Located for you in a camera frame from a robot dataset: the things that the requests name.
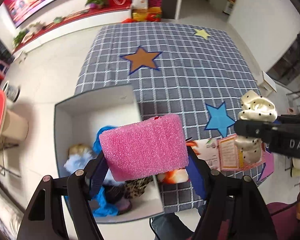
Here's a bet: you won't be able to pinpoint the leopard print cloth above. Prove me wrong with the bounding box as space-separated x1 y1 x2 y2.
124 176 153 200

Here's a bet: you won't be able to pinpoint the pink netted packet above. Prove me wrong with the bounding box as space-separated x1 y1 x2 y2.
218 134 267 172

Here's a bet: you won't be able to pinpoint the person's maroon clothing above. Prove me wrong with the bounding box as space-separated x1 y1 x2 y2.
214 202 300 240

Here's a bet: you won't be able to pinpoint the person's blue jeans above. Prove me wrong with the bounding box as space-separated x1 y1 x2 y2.
151 212 203 240

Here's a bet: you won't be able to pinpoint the white patterned jar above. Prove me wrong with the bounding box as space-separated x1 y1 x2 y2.
2 81 21 102

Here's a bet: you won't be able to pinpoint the light blue fluffy puff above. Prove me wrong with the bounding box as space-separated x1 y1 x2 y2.
63 152 97 176

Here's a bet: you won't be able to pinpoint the dark cabinet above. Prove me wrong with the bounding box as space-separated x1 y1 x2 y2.
267 33 300 116

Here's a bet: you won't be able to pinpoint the cream dotted satin scrunchie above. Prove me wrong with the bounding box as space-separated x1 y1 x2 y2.
234 89 278 167

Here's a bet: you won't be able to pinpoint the pink plush slipper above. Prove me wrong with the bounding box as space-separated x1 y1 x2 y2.
116 199 133 215

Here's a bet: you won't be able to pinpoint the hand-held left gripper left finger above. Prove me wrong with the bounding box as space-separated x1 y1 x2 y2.
16 152 110 240

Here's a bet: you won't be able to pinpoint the yellow gift box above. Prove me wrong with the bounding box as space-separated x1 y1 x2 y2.
131 7 163 22

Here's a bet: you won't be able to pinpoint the black cable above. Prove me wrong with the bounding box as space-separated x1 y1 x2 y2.
269 192 300 216

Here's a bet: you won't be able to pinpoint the pink plastic stool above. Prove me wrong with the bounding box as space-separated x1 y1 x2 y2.
0 59 10 75

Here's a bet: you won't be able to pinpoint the pink sponge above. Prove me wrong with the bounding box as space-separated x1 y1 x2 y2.
99 114 190 182

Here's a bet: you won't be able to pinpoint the white and orange tissue packet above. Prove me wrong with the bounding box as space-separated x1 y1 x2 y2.
157 137 226 183

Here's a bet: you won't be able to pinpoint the grey checked mat with stars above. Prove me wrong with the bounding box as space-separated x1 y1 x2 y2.
74 22 275 213

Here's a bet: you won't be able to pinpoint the green potted plant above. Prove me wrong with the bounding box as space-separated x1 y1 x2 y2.
13 29 28 48
86 0 108 10

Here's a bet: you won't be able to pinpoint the brown hair scrunchie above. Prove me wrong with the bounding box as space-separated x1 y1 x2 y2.
104 184 127 205

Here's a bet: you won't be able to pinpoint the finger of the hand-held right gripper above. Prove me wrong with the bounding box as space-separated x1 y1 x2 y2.
276 114 300 125
233 119 276 141

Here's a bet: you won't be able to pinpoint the white storage box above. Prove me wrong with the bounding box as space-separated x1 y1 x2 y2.
53 84 166 224

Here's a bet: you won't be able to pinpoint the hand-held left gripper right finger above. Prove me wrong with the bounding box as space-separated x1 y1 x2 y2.
187 146 278 240

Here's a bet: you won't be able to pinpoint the blue bubble-textured shower cap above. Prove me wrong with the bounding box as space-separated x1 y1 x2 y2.
92 125 117 154
92 187 120 218

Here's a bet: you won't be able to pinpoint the tan fuzzy plush sock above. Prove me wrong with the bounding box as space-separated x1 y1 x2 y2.
68 143 91 158

